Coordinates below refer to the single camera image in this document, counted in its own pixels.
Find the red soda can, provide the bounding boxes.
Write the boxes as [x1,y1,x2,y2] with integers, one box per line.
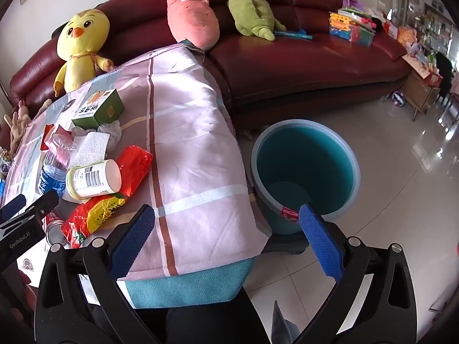
[42,210,69,247]

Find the red yellow snack bag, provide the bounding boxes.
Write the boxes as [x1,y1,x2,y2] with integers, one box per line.
[61,145,153,249]

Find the clear plastic water bottle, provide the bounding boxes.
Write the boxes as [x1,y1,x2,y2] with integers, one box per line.
[37,133,77,197]

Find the white supplement jar green band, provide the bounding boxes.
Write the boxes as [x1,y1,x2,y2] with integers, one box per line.
[66,159,121,201]

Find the white paper tissue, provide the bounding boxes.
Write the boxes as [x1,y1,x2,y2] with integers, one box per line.
[69,132,110,169]

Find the clear plastic bag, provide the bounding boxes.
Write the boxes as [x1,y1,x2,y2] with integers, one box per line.
[97,120,122,153]

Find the green tea box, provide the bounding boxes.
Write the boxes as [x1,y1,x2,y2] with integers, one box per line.
[72,89,125,130]

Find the teal plastic trash bin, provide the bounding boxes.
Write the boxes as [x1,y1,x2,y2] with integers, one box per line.
[250,119,361,235]

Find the beige rabbit plush toy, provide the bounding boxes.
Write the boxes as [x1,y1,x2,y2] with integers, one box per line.
[1,99,52,157]

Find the pink plaid tablecloth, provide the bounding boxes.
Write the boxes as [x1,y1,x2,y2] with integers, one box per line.
[1,42,273,311]

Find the yellow chick plush toy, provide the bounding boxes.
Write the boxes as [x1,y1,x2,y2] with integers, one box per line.
[53,9,114,97]

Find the small ball under table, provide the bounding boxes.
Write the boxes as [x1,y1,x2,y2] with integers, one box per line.
[390,90,405,107]

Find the dark red leather sofa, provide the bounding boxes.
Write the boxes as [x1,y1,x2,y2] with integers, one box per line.
[1,0,411,130]

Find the blue toy on sofa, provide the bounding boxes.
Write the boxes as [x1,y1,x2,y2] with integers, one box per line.
[274,30,313,40]

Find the colourful toy blocks box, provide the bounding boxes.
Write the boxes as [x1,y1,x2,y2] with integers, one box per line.
[328,8,377,47]

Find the pink carrot bunny plush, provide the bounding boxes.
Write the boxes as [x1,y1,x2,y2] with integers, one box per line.
[166,0,219,51]

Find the green dinosaur plush toy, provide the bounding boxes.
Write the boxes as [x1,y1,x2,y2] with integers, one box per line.
[228,0,286,41]

